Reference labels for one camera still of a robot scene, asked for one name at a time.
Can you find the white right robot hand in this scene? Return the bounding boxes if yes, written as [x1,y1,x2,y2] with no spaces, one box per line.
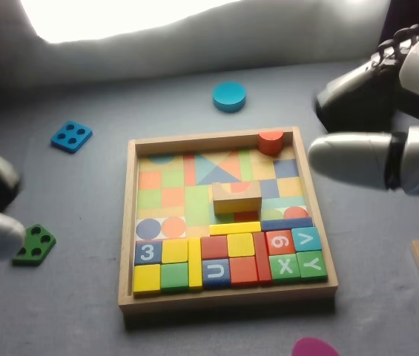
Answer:
[307,16,419,197]

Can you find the natural wood arch block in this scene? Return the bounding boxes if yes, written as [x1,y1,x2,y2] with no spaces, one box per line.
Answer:
[211,181,263,215]

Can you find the red cylinder block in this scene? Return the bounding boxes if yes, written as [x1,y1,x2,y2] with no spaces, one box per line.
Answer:
[257,130,284,156]

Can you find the green pentagon holed piece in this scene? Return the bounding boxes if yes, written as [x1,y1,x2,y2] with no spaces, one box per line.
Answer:
[11,223,57,267]

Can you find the blue square four-hole piece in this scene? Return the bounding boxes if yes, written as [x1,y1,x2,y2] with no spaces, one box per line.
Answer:
[50,120,93,154]

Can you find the grey table cloth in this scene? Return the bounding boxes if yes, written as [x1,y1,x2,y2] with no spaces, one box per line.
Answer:
[0,59,419,356]

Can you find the blue wooden disc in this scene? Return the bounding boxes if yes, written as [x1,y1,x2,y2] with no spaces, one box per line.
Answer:
[211,82,248,113]

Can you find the wooden tray with printed base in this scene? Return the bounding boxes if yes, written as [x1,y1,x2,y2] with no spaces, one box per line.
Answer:
[118,125,340,316]

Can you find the white backdrop sheet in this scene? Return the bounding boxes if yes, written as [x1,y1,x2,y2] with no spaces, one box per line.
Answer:
[0,0,392,88]

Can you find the magenta wooden disc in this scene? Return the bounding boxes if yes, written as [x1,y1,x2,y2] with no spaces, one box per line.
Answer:
[291,337,342,356]

